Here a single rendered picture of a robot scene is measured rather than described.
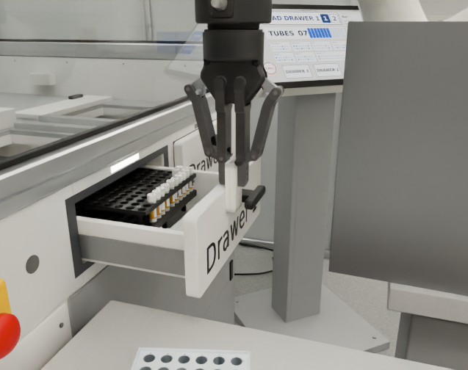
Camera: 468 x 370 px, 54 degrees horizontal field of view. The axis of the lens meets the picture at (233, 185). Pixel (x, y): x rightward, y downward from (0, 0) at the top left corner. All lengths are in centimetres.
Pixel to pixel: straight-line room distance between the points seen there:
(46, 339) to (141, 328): 12
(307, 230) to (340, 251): 96
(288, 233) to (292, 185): 19
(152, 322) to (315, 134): 108
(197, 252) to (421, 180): 34
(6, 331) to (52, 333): 19
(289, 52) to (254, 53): 90
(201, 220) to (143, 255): 10
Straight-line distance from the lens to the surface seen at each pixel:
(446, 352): 86
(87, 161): 64
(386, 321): 203
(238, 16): 54
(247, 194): 64
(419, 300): 76
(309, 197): 165
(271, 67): 139
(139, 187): 72
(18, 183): 54
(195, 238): 54
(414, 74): 66
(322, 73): 147
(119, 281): 76
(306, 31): 154
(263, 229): 245
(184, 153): 87
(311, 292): 185
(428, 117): 67
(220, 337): 61
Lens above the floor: 114
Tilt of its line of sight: 19 degrees down
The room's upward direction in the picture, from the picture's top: straight up
